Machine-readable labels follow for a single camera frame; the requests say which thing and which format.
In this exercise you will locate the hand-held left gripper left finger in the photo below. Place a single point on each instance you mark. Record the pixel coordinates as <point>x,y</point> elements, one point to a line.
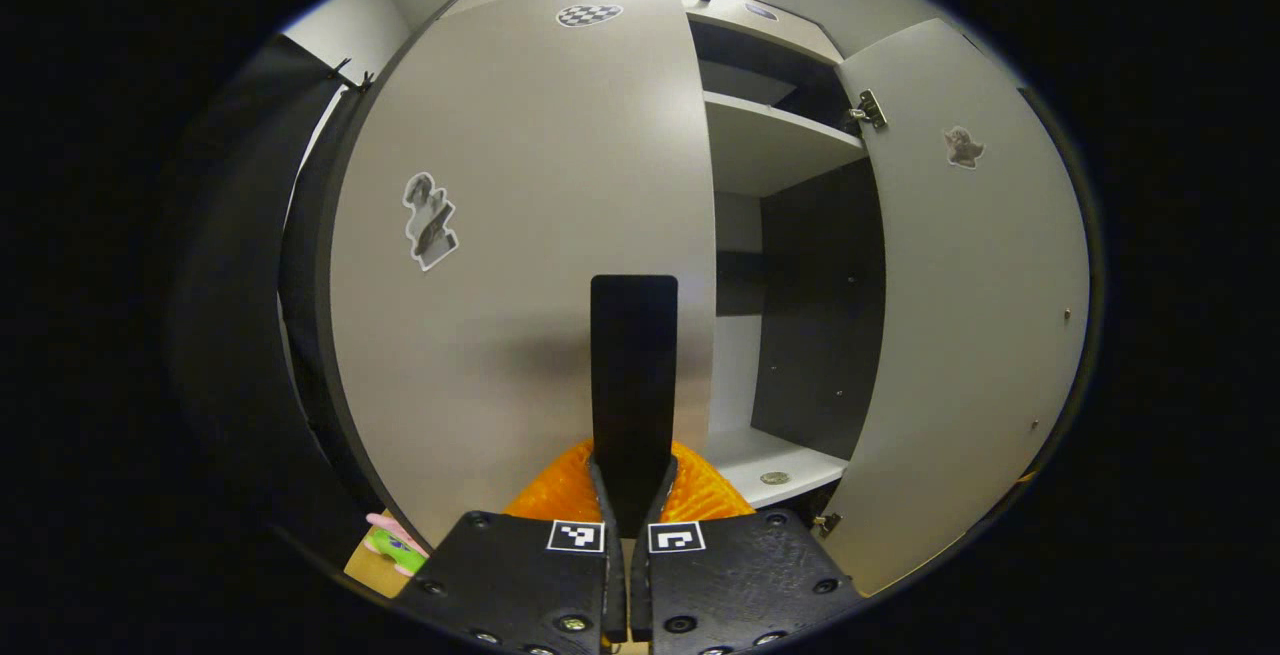
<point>613,585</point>

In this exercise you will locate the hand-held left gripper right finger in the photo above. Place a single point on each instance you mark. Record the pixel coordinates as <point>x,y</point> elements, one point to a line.
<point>640,585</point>

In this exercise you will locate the grey double-door shoe cabinet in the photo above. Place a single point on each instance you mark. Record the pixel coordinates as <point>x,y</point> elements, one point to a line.
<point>810,335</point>

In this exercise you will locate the grey cabinet door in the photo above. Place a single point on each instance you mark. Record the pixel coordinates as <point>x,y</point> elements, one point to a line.
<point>520,185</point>
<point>960,335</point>

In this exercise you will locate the metal door hinge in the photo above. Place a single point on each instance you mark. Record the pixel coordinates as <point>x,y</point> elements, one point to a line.
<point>868,110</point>
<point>825,523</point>

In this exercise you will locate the grey cabinet shelf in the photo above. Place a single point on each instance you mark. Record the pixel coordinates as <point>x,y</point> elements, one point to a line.
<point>770,145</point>

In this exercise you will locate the grey cabinet drawer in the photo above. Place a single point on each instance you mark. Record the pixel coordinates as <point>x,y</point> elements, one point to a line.
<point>725,13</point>

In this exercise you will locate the green and pink plush toy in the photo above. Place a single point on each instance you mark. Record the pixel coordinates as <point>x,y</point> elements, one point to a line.
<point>400,550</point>

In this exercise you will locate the black backdrop cloth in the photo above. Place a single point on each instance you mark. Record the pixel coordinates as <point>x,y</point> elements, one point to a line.
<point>230,335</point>

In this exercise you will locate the black cloth clip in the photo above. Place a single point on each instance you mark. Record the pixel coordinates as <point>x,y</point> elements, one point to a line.
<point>340,68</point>
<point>365,80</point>

